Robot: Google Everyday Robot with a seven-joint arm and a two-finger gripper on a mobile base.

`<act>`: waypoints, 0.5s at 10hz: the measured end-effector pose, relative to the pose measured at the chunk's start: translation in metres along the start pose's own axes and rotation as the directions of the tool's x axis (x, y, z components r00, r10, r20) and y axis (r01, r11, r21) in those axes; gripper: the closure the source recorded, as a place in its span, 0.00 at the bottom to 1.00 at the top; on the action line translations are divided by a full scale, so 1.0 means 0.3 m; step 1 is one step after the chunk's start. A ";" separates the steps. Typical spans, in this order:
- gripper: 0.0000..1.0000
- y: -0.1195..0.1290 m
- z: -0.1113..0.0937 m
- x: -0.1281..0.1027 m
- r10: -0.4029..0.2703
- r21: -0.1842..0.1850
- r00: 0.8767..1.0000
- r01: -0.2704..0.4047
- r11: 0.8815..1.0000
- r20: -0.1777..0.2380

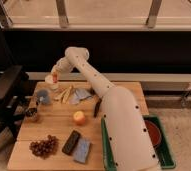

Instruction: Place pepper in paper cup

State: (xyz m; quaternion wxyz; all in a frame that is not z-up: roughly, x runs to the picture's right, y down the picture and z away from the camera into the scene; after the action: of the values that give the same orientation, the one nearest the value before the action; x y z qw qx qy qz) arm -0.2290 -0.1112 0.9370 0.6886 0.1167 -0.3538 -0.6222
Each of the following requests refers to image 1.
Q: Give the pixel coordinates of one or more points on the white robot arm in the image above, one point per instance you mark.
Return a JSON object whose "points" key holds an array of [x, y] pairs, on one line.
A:
{"points": [[129, 139]]}

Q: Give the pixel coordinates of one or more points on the white paper cup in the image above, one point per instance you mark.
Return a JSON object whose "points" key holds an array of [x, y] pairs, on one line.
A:
{"points": [[53, 85]]}

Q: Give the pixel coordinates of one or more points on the small dark cup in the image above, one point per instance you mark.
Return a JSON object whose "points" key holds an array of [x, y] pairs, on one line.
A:
{"points": [[32, 114]]}

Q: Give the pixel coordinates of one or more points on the blue grey cloth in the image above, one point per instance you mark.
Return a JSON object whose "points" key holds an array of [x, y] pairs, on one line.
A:
{"points": [[79, 95]]}

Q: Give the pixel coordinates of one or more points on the orange apple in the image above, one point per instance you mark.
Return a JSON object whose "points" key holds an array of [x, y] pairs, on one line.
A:
{"points": [[79, 118]]}

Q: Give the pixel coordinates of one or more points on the wooden cutting board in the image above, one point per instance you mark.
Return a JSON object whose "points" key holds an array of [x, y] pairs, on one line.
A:
{"points": [[57, 120]]}

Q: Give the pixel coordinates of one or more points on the black rectangular block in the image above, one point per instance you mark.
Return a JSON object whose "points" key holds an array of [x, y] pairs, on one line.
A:
{"points": [[71, 142]]}

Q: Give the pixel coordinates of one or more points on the blue sponge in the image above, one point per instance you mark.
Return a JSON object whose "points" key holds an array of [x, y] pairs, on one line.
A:
{"points": [[82, 150]]}

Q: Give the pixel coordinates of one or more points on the red bowl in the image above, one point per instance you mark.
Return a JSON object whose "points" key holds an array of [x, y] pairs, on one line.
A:
{"points": [[154, 133]]}

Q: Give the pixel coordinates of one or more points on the bunch of dark grapes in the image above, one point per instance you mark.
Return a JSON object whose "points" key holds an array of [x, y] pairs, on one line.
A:
{"points": [[44, 148]]}

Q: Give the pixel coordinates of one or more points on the black chair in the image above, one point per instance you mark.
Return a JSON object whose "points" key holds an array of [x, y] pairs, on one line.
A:
{"points": [[12, 92]]}

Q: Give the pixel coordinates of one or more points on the green plastic tray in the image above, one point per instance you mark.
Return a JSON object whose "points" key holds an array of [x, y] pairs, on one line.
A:
{"points": [[163, 151]]}

